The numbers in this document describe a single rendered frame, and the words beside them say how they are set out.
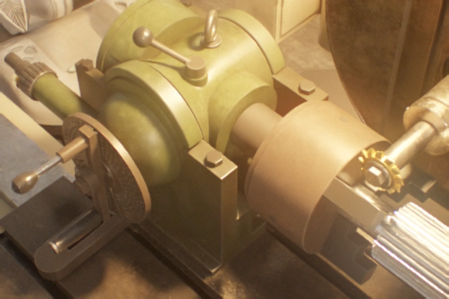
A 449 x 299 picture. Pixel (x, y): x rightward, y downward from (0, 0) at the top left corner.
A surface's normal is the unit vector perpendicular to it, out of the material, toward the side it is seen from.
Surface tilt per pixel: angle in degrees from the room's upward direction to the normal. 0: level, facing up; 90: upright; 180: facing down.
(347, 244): 65
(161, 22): 5
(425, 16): 90
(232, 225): 90
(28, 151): 0
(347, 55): 90
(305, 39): 0
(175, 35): 90
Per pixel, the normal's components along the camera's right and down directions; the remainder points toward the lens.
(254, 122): -0.22, -0.44
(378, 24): -0.71, 0.54
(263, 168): -0.57, 0.07
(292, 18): 0.71, 0.54
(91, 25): 0.00, -0.65
